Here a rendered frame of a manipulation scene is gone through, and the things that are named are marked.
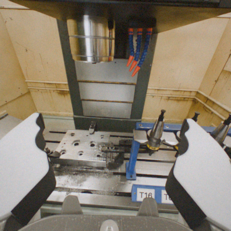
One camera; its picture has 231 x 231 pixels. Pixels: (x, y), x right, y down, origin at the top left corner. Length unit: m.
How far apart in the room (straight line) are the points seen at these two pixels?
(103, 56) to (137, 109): 0.76
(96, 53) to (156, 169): 0.66
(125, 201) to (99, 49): 0.63
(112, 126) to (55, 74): 0.88
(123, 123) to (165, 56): 0.80
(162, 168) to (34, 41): 1.58
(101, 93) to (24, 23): 0.99
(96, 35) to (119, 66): 0.53
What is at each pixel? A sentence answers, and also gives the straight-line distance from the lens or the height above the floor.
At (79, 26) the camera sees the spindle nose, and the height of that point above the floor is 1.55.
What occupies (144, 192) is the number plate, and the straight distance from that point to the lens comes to 0.63.
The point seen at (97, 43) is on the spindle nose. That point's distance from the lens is 0.42.
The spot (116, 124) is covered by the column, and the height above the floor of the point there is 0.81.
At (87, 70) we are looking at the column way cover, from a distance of 0.96.
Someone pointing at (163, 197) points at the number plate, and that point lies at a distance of 0.66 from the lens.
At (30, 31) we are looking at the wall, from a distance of 1.58.
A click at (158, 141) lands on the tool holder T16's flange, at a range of 0.45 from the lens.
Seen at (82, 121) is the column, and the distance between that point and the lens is 1.22.
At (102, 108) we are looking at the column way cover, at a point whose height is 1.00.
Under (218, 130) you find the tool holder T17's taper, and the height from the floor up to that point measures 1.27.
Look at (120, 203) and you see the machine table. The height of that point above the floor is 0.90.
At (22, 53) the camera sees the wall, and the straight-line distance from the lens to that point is 1.68.
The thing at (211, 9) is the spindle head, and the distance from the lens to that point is 0.35.
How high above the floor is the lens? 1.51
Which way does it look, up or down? 32 degrees down
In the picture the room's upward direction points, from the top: 3 degrees clockwise
